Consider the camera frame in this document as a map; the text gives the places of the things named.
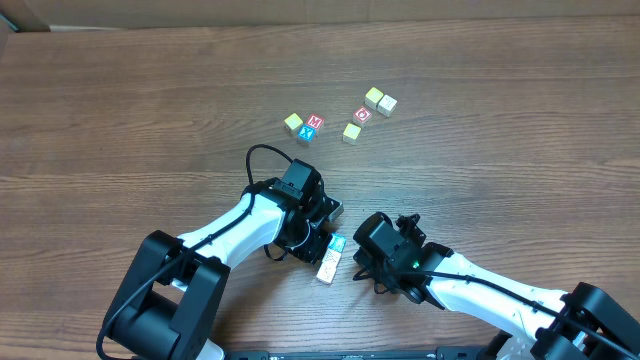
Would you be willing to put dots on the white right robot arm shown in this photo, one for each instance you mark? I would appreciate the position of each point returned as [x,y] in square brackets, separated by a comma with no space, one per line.
[533,322]

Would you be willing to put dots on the yellow top wooden block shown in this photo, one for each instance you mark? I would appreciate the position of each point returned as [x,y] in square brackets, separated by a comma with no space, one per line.
[373,97]

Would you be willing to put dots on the blue faced wooden letter block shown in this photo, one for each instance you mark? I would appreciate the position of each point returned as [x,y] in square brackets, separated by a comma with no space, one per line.
[337,243]

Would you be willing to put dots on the wooden block with fish drawing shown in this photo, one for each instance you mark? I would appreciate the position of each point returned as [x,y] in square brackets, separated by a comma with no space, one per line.
[326,272]

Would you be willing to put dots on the wooden block with M outline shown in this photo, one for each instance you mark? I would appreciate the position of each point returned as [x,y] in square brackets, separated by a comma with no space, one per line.
[331,258]

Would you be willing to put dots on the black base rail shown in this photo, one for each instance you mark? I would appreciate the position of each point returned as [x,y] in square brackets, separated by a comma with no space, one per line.
[440,353]

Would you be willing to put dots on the blue X wooden block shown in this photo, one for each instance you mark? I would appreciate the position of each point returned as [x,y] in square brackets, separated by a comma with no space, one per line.
[306,135]

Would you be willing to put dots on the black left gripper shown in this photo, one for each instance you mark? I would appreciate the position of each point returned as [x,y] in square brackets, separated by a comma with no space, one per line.
[320,230]

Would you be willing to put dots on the yellow C wooden block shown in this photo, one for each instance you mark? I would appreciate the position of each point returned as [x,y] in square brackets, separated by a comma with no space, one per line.
[351,133]

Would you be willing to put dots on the red M wooden block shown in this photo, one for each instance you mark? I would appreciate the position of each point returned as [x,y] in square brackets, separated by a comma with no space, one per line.
[316,122]

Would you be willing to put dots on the red faced wooden block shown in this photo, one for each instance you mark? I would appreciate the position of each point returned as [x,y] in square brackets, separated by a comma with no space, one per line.
[362,116]

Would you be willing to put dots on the plain cream wooden block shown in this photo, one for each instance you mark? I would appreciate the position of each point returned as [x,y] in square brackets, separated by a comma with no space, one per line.
[387,105]

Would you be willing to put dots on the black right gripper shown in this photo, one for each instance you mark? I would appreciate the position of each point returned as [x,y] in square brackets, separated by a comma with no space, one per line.
[367,261]

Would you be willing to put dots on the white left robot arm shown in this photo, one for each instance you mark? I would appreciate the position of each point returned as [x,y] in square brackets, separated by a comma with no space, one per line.
[167,302]

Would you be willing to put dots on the yellow L wooden block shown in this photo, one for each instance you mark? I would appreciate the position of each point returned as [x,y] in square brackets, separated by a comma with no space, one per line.
[293,123]

